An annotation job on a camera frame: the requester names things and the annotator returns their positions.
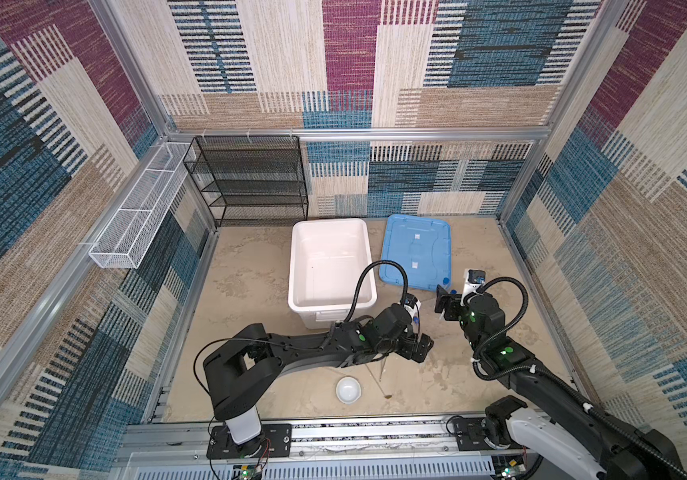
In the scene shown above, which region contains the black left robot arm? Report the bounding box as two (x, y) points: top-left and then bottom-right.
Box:
(194, 260), (433, 447)

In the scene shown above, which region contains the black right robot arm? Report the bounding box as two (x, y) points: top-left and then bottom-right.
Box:
(435, 272), (687, 479)

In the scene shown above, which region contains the blue plastic bin lid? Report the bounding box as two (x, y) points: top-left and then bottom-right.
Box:
(381, 214), (451, 291)

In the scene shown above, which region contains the small white ceramic dish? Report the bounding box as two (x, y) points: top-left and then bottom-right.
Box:
(336, 377), (363, 405)

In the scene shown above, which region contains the white plastic storage bin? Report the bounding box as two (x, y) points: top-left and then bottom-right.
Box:
(288, 218), (371, 330)

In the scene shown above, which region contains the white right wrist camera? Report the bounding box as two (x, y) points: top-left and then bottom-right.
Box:
(463, 269), (487, 297)

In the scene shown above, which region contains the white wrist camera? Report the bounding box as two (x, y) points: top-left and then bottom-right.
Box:
(403, 293), (421, 327)
(463, 269), (487, 297)

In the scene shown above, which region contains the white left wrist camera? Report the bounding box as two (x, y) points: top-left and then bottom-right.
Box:
(403, 293), (421, 327)

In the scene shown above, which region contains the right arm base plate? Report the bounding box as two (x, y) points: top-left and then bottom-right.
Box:
(445, 415), (521, 452)

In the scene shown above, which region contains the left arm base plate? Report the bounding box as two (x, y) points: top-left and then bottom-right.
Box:
(207, 423), (293, 460)

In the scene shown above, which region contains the black wire shelf rack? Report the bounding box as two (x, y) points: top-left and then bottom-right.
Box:
(184, 135), (309, 227)

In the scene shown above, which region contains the aluminium front rail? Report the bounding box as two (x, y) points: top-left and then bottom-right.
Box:
(113, 413), (463, 466)

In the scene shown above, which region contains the white wire mesh basket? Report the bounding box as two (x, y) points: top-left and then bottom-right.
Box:
(90, 142), (190, 269)

